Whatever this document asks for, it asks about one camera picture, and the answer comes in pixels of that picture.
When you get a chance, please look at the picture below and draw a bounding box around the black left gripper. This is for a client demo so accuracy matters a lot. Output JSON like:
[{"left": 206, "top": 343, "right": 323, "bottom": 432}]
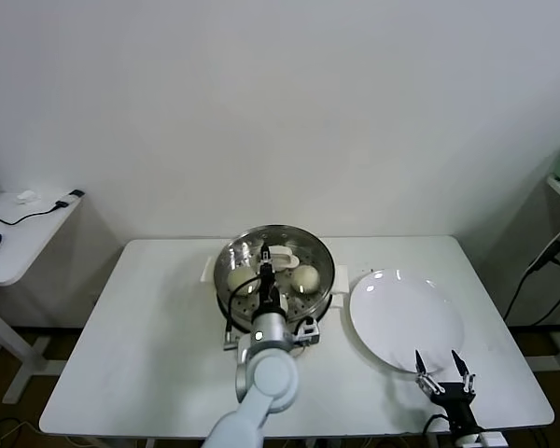
[{"left": 256, "top": 245, "right": 284, "bottom": 318}]

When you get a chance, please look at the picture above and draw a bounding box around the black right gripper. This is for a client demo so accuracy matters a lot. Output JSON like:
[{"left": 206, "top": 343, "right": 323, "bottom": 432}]
[{"left": 414, "top": 349, "right": 480, "bottom": 428}]

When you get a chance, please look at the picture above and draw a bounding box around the glass lid with cream handle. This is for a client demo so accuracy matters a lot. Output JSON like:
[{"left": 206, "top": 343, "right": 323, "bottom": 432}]
[{"left": 213, "top": 225, "right": 337, "bottom": 323}]

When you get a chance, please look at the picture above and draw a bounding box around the stainless steel steamer basket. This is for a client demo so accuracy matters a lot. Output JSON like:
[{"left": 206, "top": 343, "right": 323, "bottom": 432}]
[{"left": 200, "top": 225, "right": 351, "bottom": 328}]

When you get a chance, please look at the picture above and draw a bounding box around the white round plate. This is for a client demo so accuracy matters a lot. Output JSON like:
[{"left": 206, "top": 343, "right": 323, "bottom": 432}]
[{"left": 348, "top": 269, "right": 467, "bottom": 374}]

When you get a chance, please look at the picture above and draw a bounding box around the white electric cooker pot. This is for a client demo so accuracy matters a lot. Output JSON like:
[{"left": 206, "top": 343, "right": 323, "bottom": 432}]
[{"left": 217, "top": 293, "right": 344, "bottom": 351}]

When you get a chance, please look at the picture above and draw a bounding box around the white side table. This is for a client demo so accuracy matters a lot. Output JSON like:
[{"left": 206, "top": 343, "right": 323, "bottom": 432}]
[{"left": 0, "top": 189, "right": 86, "bottom": 406}]

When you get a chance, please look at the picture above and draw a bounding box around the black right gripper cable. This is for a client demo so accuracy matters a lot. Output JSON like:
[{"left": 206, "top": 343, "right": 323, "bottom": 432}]
[{"left": 422, "top": 413, "right": 454, "bottom": 448}]

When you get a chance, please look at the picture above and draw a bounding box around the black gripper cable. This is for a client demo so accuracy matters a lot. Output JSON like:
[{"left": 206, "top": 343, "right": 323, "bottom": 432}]
[
  {"left": 422, "top": 413, "right": 454, "bottom": 448},
  {"left": 223, "top": 277, "right": 265, "bottom": 335}
]

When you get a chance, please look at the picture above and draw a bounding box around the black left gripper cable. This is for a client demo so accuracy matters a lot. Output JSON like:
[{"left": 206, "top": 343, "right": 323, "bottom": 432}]
[{"left": 223, "top": 277, "right": 265, "bottom": 335}]

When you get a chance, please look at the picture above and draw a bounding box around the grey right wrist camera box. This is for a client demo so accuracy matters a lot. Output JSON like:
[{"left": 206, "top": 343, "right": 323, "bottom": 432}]
[{"left": 456, "top": 431, "right": 505, "bottom": 448}]

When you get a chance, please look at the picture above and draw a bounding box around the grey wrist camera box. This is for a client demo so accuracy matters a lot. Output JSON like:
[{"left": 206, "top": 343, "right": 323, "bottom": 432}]
[
  {"left": 292, "top": 316, "right": 322, "bottom": 349},
  {"left": 456, "top": 431, "right": 505, "bottom": 448}
]

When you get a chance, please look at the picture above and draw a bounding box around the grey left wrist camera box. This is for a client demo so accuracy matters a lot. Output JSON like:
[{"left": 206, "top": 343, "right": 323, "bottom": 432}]
[{"left": 292, "top": 316, "right": 322, "bottom": 349}]

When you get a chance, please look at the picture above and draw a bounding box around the black power adapter cable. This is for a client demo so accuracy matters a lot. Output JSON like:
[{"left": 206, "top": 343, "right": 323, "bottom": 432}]
[{"left": 501, "top": 218, "right": 560, "bottom": 328}]

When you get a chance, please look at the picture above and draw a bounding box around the black cable with connectors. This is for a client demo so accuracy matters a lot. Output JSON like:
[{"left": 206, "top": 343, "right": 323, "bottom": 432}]
[{"left": 0, "top": 189, "right": 84, "bottom": 227}]

